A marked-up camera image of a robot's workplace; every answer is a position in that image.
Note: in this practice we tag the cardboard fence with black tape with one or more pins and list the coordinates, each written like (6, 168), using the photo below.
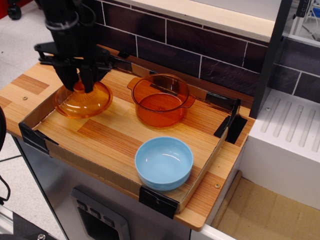
(104, 146)

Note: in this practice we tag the light blue bowl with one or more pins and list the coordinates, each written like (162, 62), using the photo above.
(164, 163)

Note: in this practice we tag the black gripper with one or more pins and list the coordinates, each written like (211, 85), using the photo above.
(75, 46)

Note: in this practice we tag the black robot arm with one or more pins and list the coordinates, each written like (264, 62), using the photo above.
(67, 12)

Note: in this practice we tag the dark grey right shelf post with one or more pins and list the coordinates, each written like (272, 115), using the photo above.
(263, 89)

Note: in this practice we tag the orange glass pot lid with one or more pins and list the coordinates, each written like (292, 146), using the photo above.
(77, 104)

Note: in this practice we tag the grey oven control panel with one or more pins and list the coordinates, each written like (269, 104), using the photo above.
(99, 221)

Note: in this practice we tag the orange glass pot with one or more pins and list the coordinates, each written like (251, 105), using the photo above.
(161, 100)

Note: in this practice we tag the white toy sink drainboard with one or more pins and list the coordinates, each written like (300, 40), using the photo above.
(282, 150)

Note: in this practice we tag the light wooden shelf board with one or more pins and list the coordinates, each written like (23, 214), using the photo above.
(223, 20)

